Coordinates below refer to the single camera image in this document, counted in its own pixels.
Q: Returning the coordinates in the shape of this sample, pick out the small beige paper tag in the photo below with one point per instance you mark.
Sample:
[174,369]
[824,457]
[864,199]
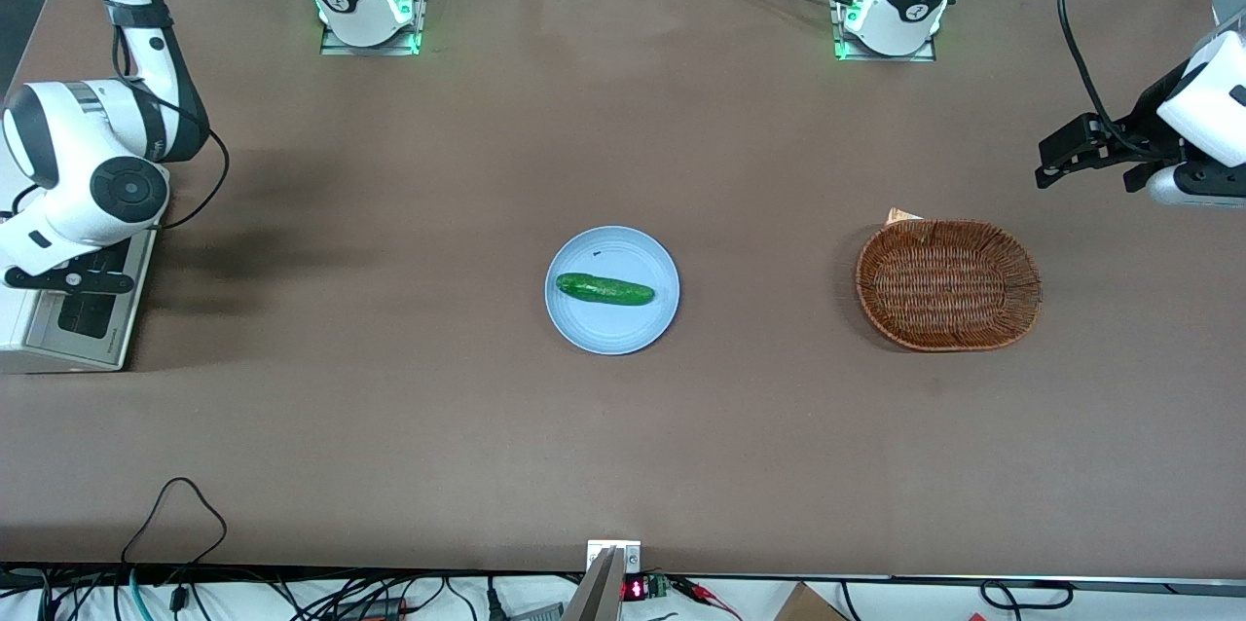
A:
[900,215]

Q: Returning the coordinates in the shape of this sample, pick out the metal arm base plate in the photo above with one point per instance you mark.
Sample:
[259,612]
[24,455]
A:
[336,45]
[842,42]

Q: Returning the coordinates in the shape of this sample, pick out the red LED display module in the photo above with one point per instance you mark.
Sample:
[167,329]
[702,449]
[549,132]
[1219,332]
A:
[638,588]

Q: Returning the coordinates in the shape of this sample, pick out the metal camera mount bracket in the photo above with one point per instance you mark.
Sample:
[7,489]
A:
[608,582]

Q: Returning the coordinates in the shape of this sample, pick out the green cucumber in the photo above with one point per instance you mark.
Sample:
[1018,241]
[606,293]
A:
[604,289]

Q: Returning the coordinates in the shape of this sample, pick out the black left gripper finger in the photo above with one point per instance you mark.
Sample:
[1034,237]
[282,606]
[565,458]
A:
[1071,171]
[1076,139]

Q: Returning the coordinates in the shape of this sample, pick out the light blue round plate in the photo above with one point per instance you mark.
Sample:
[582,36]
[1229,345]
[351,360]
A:
[613,329]

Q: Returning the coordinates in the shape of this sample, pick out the brown cardboard piece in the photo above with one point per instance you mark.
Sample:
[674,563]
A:
[808,604]

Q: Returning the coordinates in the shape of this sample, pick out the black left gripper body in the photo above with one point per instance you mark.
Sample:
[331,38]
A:
[1150,124]

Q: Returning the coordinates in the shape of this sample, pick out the silver toaster oven body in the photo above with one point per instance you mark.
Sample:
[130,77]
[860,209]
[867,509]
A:
[15,329]

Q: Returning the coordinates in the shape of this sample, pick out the brown wicker oval basket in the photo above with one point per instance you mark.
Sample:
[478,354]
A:
[949,285]

